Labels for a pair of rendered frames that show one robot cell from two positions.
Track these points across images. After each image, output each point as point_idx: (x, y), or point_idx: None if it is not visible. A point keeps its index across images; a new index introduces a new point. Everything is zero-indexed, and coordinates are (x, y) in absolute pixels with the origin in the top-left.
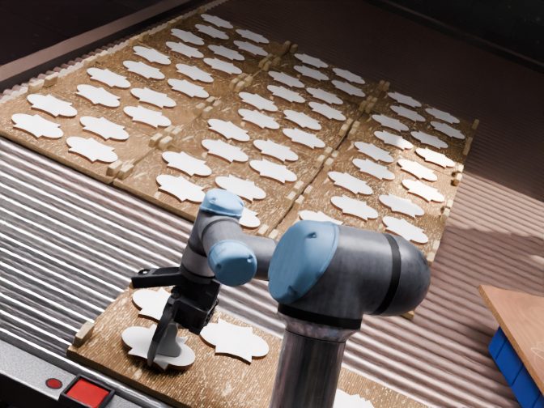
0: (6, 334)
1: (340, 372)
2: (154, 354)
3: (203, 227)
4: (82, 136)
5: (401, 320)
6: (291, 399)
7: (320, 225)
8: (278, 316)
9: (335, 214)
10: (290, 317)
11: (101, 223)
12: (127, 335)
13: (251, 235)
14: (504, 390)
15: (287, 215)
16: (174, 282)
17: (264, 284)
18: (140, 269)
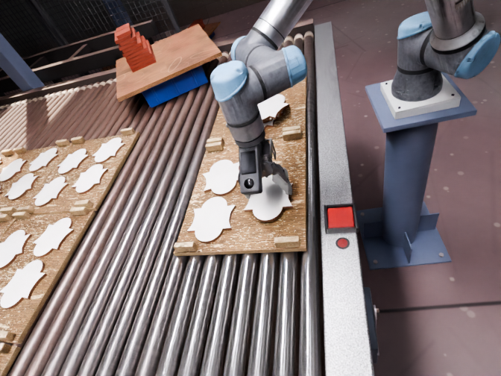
0: (314, 301)
1: (216, 134)
2: (291, 185)
3: (259, 88)
4: None
5: (143, 136)
6: None
7: None
8: (168, 180)
9: (32, 192)
10: None
11: (95, 322)
12: (271, 215)
13: (262, 54)
14: (182, 96)
15: (43, 212)
16: (259, 154)
17: (136, 197)
18: (176, 247)
